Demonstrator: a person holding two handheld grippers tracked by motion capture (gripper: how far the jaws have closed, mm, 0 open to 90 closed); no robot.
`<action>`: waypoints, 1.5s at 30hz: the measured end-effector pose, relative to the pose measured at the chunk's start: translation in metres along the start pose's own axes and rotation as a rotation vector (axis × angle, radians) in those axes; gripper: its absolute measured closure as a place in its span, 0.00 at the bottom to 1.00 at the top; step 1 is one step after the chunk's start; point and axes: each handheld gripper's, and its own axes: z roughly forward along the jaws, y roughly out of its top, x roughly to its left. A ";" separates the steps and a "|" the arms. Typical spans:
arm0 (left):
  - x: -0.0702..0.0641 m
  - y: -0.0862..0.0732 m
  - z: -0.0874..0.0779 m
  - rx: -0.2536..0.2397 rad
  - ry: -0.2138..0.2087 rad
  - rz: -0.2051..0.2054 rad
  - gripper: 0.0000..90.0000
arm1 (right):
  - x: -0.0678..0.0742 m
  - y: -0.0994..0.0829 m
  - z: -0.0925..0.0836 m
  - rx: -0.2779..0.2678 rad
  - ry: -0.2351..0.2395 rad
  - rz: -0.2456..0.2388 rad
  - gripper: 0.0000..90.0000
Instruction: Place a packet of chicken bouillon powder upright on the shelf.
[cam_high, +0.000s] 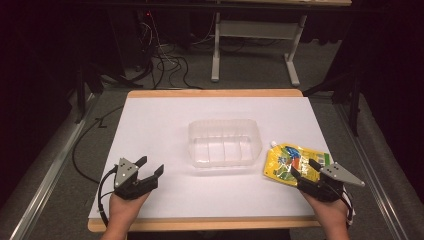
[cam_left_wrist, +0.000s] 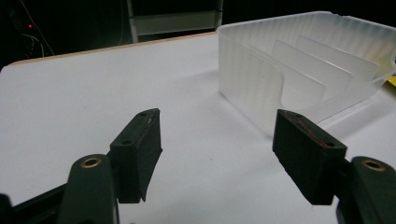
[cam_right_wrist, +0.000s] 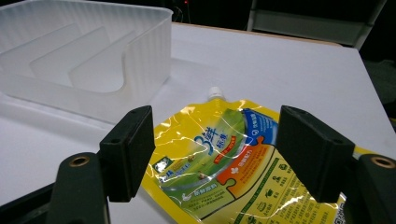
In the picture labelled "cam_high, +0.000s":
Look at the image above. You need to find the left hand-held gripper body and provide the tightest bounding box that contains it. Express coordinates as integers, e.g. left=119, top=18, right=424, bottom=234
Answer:
left=113, top=157, right=160, bottom=201

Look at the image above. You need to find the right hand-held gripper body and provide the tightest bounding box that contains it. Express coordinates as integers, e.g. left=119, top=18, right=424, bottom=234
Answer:
left=297, top=161, right=366, bottom=203

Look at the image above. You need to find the yellow spouted drink pouch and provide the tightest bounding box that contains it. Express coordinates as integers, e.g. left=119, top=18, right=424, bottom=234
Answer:
left=262, top=140, right=333, bottom=187

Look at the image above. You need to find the clear plastic container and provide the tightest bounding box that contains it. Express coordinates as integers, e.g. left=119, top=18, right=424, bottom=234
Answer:
left=187, top=118, right=264, bottom=169

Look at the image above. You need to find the person's right hand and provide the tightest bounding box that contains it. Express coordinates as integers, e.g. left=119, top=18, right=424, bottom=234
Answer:
left=300, top=189, right=350, bottom=232

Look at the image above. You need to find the person's left hand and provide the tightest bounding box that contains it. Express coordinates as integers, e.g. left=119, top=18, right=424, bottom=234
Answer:
left=107, top=190, right=152, bottom=233

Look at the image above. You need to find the white table mat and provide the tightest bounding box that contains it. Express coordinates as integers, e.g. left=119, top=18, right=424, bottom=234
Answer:
left=88, top=96, right=355, bottom=220

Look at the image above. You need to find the black metal stand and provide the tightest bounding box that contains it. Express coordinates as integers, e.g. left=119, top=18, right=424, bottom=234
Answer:
left=302, top=71, right=364, bottom=137
left=73, top=63, right=105, bottom=125

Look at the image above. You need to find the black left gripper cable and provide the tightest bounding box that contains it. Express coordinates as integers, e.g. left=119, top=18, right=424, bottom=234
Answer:
left=97, top=166, right=119, bottom=228

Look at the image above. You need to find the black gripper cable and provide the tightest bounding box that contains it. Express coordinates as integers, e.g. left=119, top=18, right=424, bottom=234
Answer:
left=339, top=186, right=355, bottom=231
left=97, top=166, right=119, bottom=228

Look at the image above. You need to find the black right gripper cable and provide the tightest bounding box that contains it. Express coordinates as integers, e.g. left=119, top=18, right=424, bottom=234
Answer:
left=339, top=186, right=355, bottom=231

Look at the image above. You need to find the metal floor rail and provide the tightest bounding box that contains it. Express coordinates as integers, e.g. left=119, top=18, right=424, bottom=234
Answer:
left=9, top=93, right=101, bottom=240
left=334, top=103, right=409, bottom=240

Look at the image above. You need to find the black floor cable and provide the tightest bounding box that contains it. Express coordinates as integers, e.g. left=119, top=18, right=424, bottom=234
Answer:
left=71, top=105, right=125, bottom=185

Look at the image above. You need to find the tangle of floor cables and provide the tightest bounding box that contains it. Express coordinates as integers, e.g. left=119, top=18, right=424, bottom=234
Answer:
left=133, top=9, right=218, bottom=90

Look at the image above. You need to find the white desk frame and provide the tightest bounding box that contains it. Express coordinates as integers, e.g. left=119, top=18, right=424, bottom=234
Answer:
left=210, top=0, right=353, bottom=88

